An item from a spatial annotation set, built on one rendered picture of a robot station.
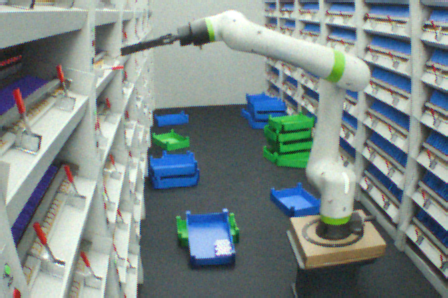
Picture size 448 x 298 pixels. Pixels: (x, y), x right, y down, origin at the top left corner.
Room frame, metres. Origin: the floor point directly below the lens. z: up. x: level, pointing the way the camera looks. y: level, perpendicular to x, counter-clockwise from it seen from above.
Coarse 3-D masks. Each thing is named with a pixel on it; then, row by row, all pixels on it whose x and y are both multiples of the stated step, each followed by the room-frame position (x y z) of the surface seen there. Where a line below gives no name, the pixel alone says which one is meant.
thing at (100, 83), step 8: (96, 48) 1.65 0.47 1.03; (104, 48) 1.66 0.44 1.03; (112, 48) 1.66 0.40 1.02; (112, 56) 1.66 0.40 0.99; (120, 56) 1.66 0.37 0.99; (104, 64) 1.48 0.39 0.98; (96, 72) 1.06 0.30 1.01; (112, 72) 1.47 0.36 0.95; (96, 80) 1.06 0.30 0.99; (104, 80) 1.25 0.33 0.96; (96, 88) 1.09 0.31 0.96; (96, 96) 1.15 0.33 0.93
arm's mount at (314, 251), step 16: (304, 224) 1.59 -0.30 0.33; (368, 224) 1.53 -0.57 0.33; (304, 240) 1.46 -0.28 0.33; (320, 240) 1.44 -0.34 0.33; (352, 240) 1.41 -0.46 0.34; (368, 240) 1.40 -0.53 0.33; (304, 256) 1.37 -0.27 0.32; (320, 256) 1.34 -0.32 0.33; (336, 256) 1.34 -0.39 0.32; (352, 256) 1.35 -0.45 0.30; (368, 256) 1.35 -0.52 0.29
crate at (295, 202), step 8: (272, 192) 2.59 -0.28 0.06; (280, 192) 2.62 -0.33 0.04; (288, 192) 2.64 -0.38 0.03; (296, 192) 2.66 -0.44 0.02; (304, 192) 2.60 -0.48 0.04; (272, 200) 2.58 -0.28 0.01; (280, 200) 2.59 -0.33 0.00; (288, 200) 2.58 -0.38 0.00; (296, 200) 2.58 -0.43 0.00; (304, 200) 2.57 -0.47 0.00; (312, 200) 2.49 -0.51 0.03; (320, 200) 2.38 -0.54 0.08; (280, 208) 2.46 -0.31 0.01; (288, 208) 2.36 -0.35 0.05; (296, 208) 2.46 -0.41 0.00; (304, 208) 2.35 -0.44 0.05; (312, 208) 2.36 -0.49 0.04; (288, 216) 2.36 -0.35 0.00; (296, 216) 2.33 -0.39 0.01; (304, 216) 2.35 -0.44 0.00
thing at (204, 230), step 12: (192, 216) 2.11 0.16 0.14; (204, 216) 2.12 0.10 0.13; (216, 216) 2.13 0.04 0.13; (192, 228) 2.09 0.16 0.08; (204, 228) 2.09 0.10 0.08; (216, 228) 2.09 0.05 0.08; (228, 228) 2.05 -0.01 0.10; (192, 240) 2.01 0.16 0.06; (204, 240) 2.01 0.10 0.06; (216, 240) 2.01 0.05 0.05; (228, 240) 2.01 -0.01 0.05; (192, 252) 1.84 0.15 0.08; (204, 252) 1.93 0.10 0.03; (192, 264) 1.84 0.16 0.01; (204, 264) 1.85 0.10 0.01
